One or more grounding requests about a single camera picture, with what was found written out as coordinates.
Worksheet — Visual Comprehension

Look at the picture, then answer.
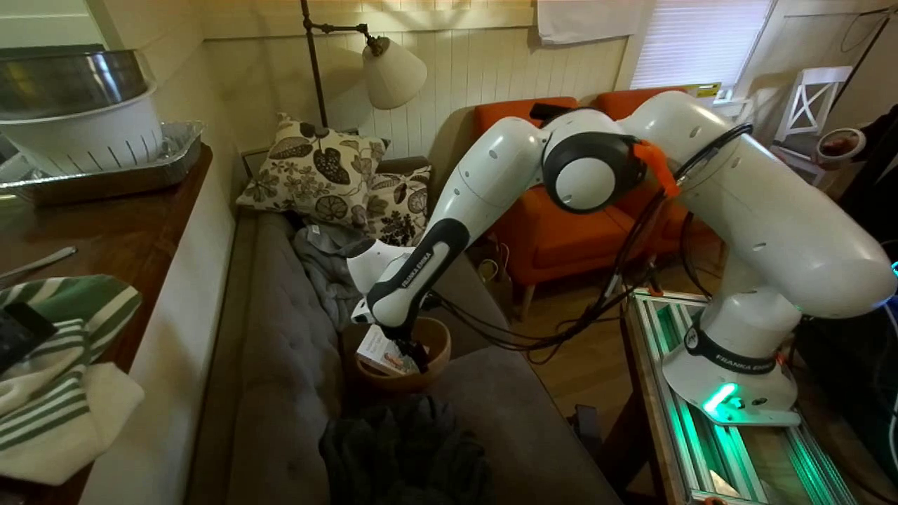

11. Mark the white wooden chair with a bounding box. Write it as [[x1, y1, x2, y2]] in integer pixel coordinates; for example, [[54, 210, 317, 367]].
[[770, 66, 854, 187]]

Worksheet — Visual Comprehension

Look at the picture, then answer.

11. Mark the small leaf print pillow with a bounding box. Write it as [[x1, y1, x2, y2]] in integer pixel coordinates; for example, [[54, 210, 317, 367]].
[[363, 165, 433, 248]]

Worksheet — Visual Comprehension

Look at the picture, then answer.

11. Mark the white hanging cloth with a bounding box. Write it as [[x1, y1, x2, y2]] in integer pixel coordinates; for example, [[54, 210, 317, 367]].
[[536, 0, 657, 47]]

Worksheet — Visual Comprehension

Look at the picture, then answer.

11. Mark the grey garment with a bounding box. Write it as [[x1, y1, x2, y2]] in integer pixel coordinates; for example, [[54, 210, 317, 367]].
[[293, 224, 381, 332]]

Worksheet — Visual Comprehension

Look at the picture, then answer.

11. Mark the brown bowl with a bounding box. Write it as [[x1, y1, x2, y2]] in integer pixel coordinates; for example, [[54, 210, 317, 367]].
[[354, 317, 453, 393]]

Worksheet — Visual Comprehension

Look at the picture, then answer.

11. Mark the green striped towel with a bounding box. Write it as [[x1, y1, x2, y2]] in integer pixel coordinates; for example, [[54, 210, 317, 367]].
[[0, 274, 146, 486]]

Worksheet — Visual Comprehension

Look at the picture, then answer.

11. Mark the grey sofa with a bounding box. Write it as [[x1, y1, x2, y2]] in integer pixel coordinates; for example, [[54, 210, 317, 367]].
[[185, 156, 625, 505]]

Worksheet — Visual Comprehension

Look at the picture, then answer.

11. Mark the book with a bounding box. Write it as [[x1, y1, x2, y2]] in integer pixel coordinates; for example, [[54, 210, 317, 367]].
[[356, 324, 423, 377]]

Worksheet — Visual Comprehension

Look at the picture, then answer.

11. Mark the window blind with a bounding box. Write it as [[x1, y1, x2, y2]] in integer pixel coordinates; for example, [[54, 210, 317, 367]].
[[630, 0, 774, 90]]

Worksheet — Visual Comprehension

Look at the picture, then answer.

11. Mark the wooden sideboard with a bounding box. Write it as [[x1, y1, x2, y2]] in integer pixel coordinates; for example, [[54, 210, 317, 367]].
[[0, 143, 214, 505]]

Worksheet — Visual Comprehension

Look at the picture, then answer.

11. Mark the black flat device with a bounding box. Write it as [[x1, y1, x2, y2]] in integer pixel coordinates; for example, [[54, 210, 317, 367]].
[[0, 302, 58, 374]]

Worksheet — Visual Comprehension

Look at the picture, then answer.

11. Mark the foil tray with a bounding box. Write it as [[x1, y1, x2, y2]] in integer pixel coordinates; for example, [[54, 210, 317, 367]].
[[0, 120, 206, 206]]

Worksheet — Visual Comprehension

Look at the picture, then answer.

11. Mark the pair of orange armchairs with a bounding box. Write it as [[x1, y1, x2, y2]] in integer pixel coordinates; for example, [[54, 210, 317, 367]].
[[473, 87, 725, 321]]

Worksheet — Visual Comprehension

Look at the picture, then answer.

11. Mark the white colander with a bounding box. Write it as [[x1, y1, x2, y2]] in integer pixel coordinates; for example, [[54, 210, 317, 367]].
[[0, 83, 166, 177]]

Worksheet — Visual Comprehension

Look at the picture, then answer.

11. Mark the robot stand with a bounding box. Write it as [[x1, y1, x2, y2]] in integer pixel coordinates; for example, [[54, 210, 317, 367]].
[[620, 288, 898, 505]]

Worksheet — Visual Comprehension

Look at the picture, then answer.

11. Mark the large leaf print pillow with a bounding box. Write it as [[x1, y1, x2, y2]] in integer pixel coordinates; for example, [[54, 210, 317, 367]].
[[236, 113, 391, 227]]

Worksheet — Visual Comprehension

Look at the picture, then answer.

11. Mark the floor lamp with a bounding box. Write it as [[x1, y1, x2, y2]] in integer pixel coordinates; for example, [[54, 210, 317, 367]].
[[300, 0, 429, 131]]

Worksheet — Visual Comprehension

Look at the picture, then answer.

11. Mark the metal knife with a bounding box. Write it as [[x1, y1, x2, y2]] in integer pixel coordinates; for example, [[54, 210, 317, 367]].
[[0, 245, 78, 283]]

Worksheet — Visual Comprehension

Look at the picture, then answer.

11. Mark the white bowl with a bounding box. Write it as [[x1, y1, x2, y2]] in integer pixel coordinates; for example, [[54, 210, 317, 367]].
[[816, 128, 868, 170]]

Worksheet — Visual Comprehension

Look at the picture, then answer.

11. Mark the dark blanket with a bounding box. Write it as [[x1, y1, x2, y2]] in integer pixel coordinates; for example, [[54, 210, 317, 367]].
[[319, 396, 496, 505]]

